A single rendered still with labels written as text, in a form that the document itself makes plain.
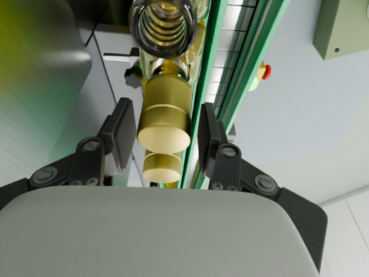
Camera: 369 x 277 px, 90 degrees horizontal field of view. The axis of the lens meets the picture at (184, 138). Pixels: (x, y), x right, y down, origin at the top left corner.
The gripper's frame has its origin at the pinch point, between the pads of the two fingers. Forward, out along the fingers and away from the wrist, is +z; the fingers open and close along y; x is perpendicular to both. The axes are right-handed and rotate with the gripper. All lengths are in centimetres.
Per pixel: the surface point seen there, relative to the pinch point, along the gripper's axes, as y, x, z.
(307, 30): 31, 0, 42
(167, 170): 0.1, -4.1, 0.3
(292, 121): 47, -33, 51
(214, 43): 5.5, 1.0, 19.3
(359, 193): 352, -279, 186
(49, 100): -12.2, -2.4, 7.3
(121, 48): -10.7, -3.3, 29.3
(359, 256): 354, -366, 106
